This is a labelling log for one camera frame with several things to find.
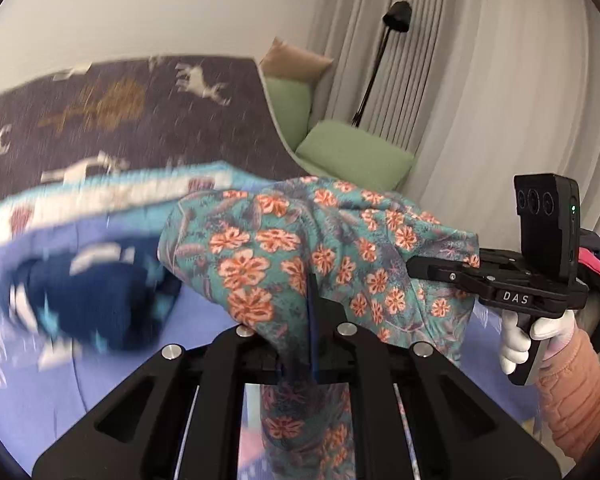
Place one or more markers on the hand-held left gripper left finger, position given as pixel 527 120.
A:
pixel 205 385

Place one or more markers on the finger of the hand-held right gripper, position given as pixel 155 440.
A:
pixel 445 272

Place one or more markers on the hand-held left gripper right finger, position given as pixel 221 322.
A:
pixel 430 400

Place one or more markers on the teal floral shirt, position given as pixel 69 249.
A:
pixel 260 260

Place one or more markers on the person's right forearm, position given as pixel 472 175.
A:
pixel 575 400

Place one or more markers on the person's right hand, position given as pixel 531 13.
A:
pixel 515 345

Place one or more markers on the navy star pillow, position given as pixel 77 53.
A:
pixel 105 300

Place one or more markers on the green pillow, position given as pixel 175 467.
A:
pixel 355 155

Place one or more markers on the white pleated curtain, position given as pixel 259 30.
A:
pixel 480 85

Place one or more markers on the blue printed bed sheet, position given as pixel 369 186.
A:
pixel 30 385

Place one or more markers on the tall green cushion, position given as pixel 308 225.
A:
pixel 287 110

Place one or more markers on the black floor lamp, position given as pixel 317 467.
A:
pixel 397 15

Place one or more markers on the tan cushion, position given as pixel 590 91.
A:
pixel 295 62

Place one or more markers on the deer print headboard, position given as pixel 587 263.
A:
pixel 130 125

